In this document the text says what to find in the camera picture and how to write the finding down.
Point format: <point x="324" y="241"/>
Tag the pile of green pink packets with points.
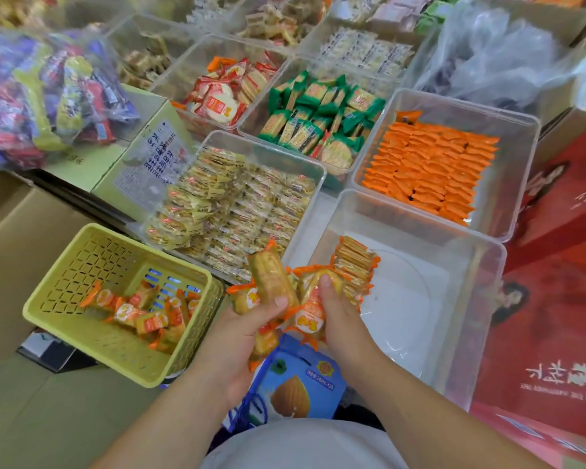
<point x="420" y="12"/>

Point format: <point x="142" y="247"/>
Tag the pile of orange snack packets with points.
<point x="151" y="315"/>

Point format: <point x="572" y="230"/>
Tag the pile of green cracker packets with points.
<point x="322" y="122"/>

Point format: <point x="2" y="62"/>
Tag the red gift box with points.
<point x="556" y="307"/>

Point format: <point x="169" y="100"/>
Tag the person's right forearm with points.
<point x="429" y="420"/>

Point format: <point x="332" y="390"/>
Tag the person's right thumb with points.
<point x="328" y="300"/>

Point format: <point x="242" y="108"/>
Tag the pile of red cracker packets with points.
<point x="227" y="92"/>

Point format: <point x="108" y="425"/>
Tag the pile of brown snack packets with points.
<point x="144" y="63"/>

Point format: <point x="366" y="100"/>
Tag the person's white shirt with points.
<point x="302" y="446"/>

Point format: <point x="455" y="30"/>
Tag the pile of pale yellow snacks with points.
<point x="276" y="24"/>

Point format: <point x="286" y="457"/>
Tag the crumpled clear plastic bag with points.
<point x="493" y="53"/>

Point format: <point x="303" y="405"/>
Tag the light green cardboard box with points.
<point x="141" y="166"/>

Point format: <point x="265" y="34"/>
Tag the pile of white cracker packets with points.
<point x="366" y="51"/>

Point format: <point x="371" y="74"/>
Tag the pile of yellow cracker packets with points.
<point x="234" y="209"/>

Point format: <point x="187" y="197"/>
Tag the yellow-green plastic basket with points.
<point x="88" y="293"/>

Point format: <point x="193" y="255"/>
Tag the black flat object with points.
<point x="49" y="349"/>

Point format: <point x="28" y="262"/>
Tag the orange white label snack packet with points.
<point x="308" y="307"/>

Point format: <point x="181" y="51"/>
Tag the yellow orange snack packet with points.
<point x="264" y="342"/>

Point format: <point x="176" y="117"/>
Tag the rows of plain orange packets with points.
<point x="429" y="166"/>

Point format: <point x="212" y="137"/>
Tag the blue snack box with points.
<point x="298" y="385"/>

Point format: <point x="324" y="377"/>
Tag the person's left thumb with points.
<point x="268" y="310"/>

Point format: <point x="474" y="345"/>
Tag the bundle of orange-edged cracker packets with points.
<point x="355" y="268"/>

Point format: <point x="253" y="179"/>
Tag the person's left forearm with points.
<point x="176" y="424"/>

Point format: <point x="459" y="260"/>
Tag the clear bag of colourful candy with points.
<point x="44" y="97"/>

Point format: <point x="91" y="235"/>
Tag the small round orange snack packet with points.
<point x="244" y="298"/>

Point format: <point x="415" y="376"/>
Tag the long yellow cracker packet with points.
<point x="271" y="275"/>

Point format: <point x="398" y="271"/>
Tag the person's left hand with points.
<point x="224" y="351"/>

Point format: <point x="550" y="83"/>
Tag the person's right hand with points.
<point x="344" y="332"/>

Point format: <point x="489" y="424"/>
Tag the empty clear plastic bin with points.
<point x="420" y="297"/>

